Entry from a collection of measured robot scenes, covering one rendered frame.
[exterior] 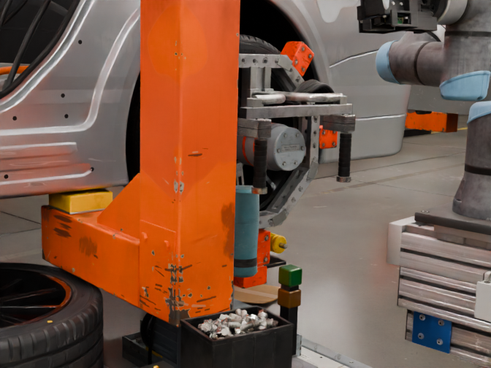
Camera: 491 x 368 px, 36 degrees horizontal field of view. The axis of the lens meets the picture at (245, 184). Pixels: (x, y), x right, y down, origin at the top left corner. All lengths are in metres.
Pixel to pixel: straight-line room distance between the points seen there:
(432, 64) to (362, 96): 1.50
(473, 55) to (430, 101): 3.50
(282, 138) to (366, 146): 0.71
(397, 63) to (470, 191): 0.34
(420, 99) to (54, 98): 3.12
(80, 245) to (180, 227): 0.47
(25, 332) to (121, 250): 0.30
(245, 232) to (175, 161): 0.60
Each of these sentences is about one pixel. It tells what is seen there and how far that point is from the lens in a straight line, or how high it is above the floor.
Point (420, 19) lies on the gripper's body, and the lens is 1.17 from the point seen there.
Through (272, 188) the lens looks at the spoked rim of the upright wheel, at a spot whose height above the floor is 0.68.
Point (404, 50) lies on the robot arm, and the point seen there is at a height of 1.14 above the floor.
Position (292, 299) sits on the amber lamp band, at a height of 0.59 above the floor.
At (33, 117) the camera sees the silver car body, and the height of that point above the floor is 0.95.
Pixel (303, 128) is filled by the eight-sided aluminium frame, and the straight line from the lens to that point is 2.48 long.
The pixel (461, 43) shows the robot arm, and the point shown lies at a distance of 1.25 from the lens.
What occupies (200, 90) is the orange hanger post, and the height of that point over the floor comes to 1.05.
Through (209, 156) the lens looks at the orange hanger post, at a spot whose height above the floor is 0.90.
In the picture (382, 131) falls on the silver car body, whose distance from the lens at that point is 2.87.
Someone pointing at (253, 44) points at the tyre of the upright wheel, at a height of 1.15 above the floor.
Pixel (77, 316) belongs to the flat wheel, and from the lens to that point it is 1.84.
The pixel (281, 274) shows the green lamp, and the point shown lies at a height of 0.64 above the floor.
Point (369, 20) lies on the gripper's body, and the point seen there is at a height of 1.18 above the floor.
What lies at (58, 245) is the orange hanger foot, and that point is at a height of 0.59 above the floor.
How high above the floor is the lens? 1.13
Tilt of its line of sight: 10 degrees down
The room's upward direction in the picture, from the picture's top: 2 degrees clockwise
